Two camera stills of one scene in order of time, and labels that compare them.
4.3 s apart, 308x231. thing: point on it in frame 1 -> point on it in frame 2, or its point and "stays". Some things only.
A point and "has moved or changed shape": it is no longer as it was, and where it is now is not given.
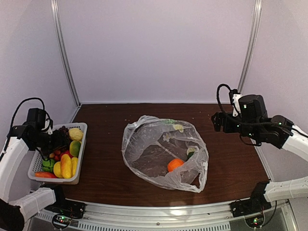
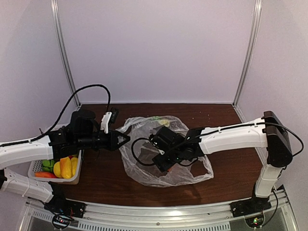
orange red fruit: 49,174 stays
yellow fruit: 66,166 stays
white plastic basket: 36,163 stays
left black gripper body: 46,143 -> 87,142
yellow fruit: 57,169 stays
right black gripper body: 244,129 -> 174,158
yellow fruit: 74,164 stays
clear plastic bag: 168,153 has moved or changed shape
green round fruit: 48,165 stays
